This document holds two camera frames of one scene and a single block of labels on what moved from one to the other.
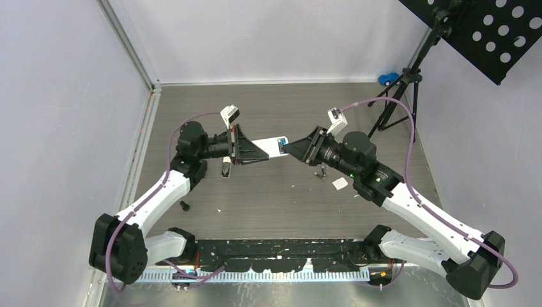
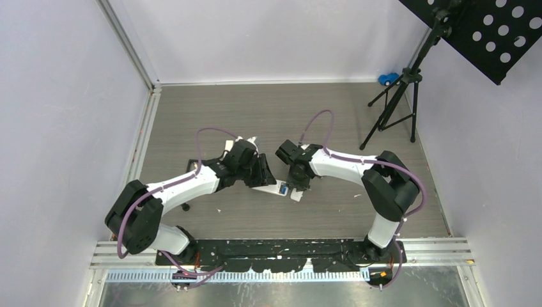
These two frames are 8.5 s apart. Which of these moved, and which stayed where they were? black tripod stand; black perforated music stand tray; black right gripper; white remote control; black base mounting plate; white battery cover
Moved: white remote control; black right gripper; white battery cover
Stayed: black tripod stand; black base mounting plate; black perforated music stand tray
